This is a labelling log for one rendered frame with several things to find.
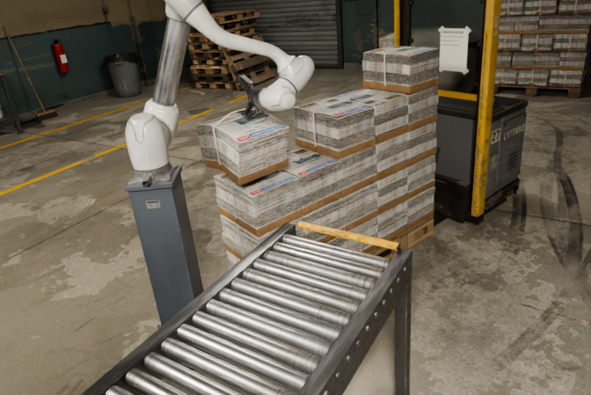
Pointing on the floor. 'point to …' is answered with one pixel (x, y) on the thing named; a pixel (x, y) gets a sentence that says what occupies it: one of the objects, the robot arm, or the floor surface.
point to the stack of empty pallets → (211, 76)
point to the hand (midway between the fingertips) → (237, 96)
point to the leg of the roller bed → (403, 342)
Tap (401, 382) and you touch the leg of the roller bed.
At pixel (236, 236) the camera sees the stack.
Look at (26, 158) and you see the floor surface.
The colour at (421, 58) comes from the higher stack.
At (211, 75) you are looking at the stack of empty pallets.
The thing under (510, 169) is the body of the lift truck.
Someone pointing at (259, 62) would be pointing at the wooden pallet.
